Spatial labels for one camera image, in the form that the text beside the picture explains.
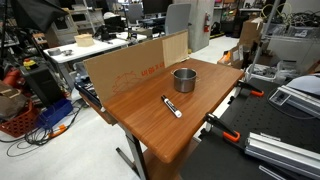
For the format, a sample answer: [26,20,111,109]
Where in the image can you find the black and white Expo marker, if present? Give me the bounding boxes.
[161,95,182,118]

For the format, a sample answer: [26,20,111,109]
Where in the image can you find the small stainless steel pot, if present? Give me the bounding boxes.
[171,68,197,93]

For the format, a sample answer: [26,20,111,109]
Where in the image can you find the wooden desk with metal legs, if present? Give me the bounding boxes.
[85,59,244,180]

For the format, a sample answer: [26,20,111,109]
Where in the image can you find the brown cardboard backboard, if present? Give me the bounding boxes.
[84,30,188,103]

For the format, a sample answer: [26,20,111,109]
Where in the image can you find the grey office chair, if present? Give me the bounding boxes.
[164,3,191,35]

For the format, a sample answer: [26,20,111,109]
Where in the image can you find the near black orange bar clamp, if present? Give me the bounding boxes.
[199,113,241,143]

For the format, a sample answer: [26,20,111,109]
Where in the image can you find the black orange bar clamp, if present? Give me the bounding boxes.
[199,113,241,143]
[228,80,264,104]

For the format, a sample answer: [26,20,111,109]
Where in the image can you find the far black orange bar clamp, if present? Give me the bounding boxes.
[228,80,264,104]

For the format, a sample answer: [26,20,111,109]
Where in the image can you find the black perforated optical breadboard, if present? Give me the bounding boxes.
[180,79,320,180]

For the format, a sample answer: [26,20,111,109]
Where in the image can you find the white work table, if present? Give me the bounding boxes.
[42,31,148,90]

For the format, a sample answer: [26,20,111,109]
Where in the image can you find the red fire extinguisher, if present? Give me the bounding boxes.
[204,13,211,32]

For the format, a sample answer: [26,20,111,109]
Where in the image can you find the brown cardboard box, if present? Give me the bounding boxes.
[239,17,263,46]

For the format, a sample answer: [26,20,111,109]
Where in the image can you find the blue plastic bin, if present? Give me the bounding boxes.
[36,99,73,129]

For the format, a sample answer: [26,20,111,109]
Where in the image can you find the red plastic crate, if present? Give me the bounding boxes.
[0,100,39,138]

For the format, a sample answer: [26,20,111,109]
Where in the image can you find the black photography umbrella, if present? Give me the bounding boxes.
[11,0,67,32]

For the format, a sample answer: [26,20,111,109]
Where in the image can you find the grey control box with rail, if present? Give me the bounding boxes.
[269,85,320,118]

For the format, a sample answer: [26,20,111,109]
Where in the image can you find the silver aluminium extrusion rail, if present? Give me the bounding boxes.
[245,132,320,180]

